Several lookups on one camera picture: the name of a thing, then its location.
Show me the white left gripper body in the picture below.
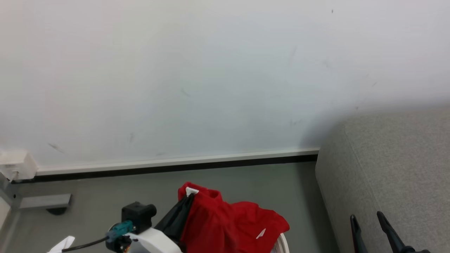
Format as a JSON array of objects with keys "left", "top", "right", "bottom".
[{"left": 127, "top": 227, "right": 184, "bottom": 253}]

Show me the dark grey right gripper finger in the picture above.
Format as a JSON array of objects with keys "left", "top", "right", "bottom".
[
  {"left": 377, "top": 211, "right": 431, "bottom": 253},
  {"left": 350, "top": 214, "right": 368, "bottom": 253}
]

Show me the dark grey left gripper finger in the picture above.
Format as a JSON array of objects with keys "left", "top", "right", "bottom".
[
  {"left": 154, "top": 194, "right": 192, "bottom": 232},
  {"left": 166, "top": 195, "right": 195, "bottom": 243}
]

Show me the red garment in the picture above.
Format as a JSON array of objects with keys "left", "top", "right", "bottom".
[{"left": 177, "top": 182, "right": 290, "bottom": 253}]

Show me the white perforated laundry basket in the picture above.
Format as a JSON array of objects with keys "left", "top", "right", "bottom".
[{"left": 270, "top": 233, "right": 291, "bottom": 253}]

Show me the white and black baseboard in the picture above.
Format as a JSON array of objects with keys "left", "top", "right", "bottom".
[{"left": 34, "top": 148, "right": 320, "bottom": 181}]

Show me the grey fabric sofa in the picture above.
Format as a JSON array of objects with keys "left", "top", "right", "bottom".
[{"left": 315, "top": 107, "right": 450, "bottom": 253}]

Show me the teal cable connector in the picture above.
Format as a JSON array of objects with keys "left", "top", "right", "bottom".
[{"left": 107, "top": 220, "right": 136, "bottom": 244}]

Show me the thin black cable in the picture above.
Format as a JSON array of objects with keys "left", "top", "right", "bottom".
[{"left": 62, "top": 237, "right": 110, "bottom": 252}]

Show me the white cable tag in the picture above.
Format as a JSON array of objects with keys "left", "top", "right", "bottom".
[{"left": 47, "top": 236, "right": 76, "bottom": 253}]

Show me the grey metal frame leg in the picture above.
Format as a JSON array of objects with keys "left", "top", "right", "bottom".
[{"left": 0, "top": 172, "right": 73, "bottom": 215}]

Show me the white wall socket box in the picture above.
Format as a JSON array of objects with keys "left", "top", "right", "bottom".
[{"left": 0, "top": 149, "right": 38, "bottom": 182}]

